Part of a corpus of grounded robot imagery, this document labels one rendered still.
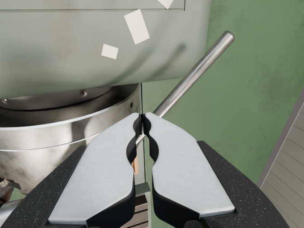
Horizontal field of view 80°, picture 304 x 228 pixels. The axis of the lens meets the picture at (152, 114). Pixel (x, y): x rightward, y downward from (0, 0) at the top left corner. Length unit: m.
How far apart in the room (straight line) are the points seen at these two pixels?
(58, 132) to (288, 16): 2.25
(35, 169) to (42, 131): 0.07
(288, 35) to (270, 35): 0.24
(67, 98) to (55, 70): 0.09
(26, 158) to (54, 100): 0.09
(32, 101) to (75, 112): 0.06
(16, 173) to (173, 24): 0.30
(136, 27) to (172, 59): 0.06
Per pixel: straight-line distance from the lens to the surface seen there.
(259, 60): 2.22
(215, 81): 1.94
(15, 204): 0.63
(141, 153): 1.26
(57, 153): 0.29
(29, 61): 0.22
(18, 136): 0.29
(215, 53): 0.18
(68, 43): 0.21
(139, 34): 0.22
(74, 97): 0.30
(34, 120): 0.29
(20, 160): 0.32
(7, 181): 0.39
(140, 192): 0.91
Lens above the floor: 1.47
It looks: 57 degrees down
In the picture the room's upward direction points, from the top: 146 degrees clockwise
